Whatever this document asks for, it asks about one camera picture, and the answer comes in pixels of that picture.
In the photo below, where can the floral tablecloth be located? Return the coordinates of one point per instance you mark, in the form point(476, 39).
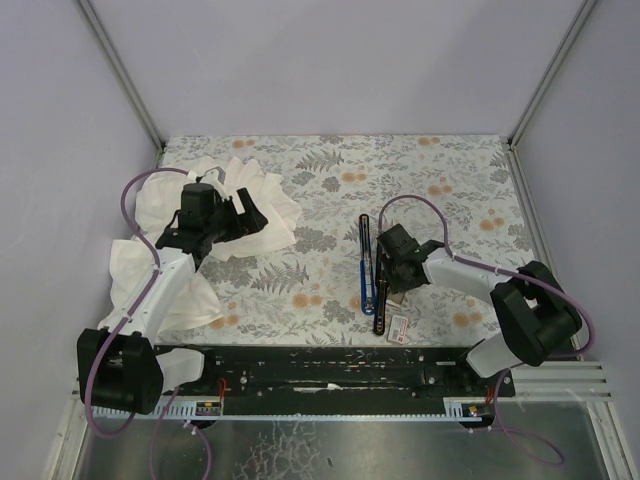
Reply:
point(455, 187)

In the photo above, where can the aluminium frame post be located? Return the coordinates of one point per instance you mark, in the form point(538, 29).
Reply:
point(109, 51)
point(558, 59)

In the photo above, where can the blue stapler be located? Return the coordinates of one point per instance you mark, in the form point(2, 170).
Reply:
point(367, 279)

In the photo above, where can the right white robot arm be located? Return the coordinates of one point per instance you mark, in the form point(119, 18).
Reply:
point(534, 316)

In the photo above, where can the red white staple box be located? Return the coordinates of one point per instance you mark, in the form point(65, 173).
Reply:
point(398, 329)

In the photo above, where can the right aluminium frame post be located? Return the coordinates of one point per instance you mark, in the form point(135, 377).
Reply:
point(558, 59)

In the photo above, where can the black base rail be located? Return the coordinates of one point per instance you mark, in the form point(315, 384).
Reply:
point(249, 371)

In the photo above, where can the left aluminium frame post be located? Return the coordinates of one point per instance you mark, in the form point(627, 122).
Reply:
point(109, 51)

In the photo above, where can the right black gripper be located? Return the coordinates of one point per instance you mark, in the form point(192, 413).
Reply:
point(392, 279)

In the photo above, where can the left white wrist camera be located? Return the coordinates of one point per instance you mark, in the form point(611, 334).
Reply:
point(214, 176)

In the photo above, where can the white slotted cable duct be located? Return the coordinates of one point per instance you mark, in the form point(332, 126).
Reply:
point(322, 406)

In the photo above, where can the black stapler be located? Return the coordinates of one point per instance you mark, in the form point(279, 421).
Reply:
point(379, 322)

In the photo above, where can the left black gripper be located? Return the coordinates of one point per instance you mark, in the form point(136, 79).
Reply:
point(235, 218)

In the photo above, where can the metal staple strip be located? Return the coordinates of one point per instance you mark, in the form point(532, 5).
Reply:
point(396, 299)

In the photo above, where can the white cloth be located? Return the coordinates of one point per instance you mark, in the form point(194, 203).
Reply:
point(159, 197)

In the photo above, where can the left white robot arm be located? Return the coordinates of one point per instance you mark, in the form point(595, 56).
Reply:
point(118, 366)

